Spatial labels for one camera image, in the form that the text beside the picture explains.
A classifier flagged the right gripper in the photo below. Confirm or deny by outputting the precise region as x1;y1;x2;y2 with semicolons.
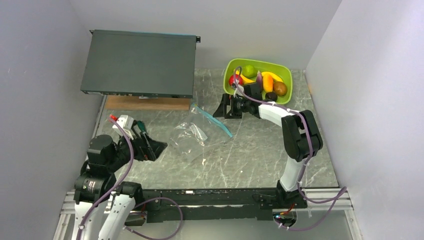
213;93;251;119

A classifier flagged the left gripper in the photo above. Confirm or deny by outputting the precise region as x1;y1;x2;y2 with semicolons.
107;128;167;171

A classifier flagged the clear zip top bag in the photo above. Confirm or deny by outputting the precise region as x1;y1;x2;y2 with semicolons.
169;103;233;163

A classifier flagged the dark plum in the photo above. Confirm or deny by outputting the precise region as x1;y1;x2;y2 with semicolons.
265;91;278;102

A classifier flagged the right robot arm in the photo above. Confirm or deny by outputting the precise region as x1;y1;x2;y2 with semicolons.
213;93;324;208

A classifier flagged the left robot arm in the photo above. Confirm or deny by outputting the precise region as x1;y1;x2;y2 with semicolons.
72;132;168;240

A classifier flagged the red apple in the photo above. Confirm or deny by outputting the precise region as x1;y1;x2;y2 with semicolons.
228;74;244;89

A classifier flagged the purple eggplant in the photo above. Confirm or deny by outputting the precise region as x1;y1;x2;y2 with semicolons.
255;70;263;91

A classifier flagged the green lime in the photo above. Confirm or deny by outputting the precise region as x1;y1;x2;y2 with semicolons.
242;64;258;79

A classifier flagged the orange yellow mango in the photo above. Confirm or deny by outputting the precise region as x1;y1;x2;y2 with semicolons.
262;73;274;93

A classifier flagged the brown kiwi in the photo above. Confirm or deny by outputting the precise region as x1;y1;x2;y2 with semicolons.
273;81;288;97

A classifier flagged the wooden block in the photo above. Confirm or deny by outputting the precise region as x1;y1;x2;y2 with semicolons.
104;95;191;111

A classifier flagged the yellow banana behind mango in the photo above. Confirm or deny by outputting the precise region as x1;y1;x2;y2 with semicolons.
261;71;284;83

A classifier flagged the green plastic bin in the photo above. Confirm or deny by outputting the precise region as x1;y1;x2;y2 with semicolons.
222;58;294;110

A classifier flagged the dark grey rack box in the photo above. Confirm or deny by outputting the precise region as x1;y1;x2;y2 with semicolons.
80;29;201;99

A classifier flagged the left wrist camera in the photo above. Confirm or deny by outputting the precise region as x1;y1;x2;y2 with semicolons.
109;114;134;140

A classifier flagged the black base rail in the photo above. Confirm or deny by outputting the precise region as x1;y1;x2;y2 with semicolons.
138;187;308;223

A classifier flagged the aluminium frame rail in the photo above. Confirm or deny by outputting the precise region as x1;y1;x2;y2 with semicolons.
52;188;355;240

